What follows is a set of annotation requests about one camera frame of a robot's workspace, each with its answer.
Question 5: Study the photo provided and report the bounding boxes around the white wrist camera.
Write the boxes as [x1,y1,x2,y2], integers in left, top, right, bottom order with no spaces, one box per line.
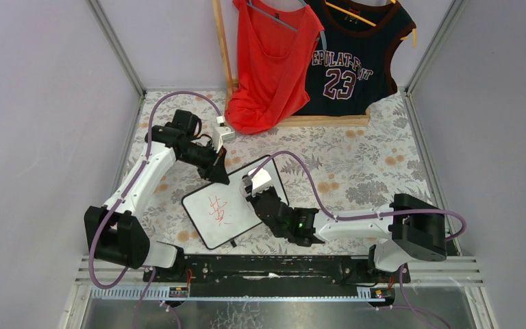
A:
[212,115,236,152]
[240,169,273,198]

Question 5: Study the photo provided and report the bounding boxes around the white slotted cable duct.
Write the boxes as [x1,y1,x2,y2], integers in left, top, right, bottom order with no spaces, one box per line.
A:
[91,285,394,303]

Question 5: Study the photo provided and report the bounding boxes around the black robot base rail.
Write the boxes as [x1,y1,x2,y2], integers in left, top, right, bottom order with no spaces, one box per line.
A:
[142,254,411,293]

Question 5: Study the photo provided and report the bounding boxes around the grey clothes hanger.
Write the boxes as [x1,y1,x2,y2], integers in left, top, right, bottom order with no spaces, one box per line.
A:
[247,0,327,51]

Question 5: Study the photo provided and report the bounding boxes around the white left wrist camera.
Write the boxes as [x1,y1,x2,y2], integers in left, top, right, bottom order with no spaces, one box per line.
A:
[212,115,236,152]

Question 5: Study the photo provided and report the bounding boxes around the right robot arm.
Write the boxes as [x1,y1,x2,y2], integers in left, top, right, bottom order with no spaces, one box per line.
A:
[245,187,447,272]

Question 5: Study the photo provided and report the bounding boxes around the navy number 23 jersey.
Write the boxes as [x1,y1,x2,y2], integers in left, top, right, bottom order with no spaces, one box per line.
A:
[296,1,416,117]

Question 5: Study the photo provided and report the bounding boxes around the wooden clothes rack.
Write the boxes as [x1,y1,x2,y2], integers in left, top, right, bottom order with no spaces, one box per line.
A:
[211,0,373,129]

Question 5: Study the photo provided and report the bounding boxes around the small black-framed whiteboard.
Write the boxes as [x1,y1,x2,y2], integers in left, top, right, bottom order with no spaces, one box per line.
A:
[181,155,268,250]

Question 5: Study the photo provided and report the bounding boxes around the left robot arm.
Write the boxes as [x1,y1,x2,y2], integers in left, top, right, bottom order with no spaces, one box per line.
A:
[84,110,234,269]

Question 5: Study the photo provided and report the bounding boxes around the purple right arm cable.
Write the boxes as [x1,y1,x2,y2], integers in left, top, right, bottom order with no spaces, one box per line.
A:
[249,150,467,243]

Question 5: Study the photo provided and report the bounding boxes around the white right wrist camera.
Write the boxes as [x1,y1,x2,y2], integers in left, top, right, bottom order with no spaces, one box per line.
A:
[240,169,273,198]

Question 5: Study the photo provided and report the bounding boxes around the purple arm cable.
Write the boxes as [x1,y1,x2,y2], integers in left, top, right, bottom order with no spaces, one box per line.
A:
[249,150,467,243]
[88,90,224,291]

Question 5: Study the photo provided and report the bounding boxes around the red tank top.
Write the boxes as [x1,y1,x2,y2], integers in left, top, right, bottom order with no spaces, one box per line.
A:
[225,0,325,136]

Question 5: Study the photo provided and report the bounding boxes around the floral tablecloth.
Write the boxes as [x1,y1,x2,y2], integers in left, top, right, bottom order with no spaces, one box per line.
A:
[121,91,435,255]

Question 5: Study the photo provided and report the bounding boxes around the yellow clothes hanger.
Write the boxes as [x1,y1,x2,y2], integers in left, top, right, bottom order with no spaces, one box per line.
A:
[323,0,419,49]

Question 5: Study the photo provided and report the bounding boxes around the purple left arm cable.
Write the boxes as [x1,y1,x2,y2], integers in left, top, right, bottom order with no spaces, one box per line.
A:
[88,90,224,291]

